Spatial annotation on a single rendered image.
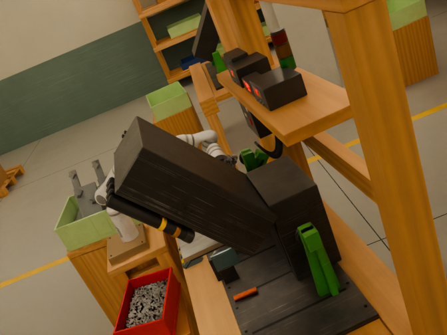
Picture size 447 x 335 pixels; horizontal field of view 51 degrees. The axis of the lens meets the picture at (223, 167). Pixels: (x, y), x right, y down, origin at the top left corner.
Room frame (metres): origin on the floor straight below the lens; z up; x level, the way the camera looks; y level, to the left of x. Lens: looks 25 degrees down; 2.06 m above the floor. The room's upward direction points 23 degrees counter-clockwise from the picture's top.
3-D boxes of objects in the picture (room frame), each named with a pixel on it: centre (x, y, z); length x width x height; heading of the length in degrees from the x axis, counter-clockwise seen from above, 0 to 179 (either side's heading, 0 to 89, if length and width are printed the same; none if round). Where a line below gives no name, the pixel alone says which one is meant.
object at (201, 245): (1.52, 0.07, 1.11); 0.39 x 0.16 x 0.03; 93
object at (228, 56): (1.91, -0.22, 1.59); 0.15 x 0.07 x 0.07; 3
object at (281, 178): (1.51, -0.17, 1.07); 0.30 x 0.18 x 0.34; 3
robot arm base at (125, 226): (2.18, 0.59, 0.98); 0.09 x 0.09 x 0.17; 6
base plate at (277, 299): (1.61, -0.02, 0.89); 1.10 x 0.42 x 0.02; 3
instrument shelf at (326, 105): (1.62, -0.28, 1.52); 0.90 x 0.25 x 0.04; 3
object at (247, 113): (1.73, -0.22, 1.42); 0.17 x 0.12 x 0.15; 3
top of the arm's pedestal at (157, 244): (2.18, 0.59, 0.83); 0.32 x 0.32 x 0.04; 4
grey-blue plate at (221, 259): (1.51, 0.13, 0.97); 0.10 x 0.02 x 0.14; 93
